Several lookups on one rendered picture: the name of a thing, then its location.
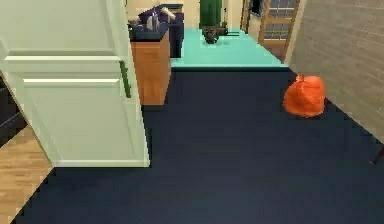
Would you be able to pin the green house plant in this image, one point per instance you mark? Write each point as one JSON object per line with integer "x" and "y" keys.
{"x": 210, "y": 12}

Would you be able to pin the white room door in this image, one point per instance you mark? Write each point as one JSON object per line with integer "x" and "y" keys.
{"x": 76, "y": 110}

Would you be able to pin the black plant pot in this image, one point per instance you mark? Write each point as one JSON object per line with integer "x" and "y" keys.
{"x": 211, "y": 34}

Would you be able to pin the grey bottle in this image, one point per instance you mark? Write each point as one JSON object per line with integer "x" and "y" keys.
{"x": 154, "y": 22}

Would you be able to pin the orange garbage bag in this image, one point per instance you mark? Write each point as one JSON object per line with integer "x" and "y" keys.
{"x": 305, "y": 96}

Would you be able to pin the orange wooden cabinet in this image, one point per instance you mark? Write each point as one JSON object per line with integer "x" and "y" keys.
{"x": 151, "y": 66}

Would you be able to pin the dark purple sofa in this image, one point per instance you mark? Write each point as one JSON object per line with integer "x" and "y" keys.
{"x": 175, "y": 31}

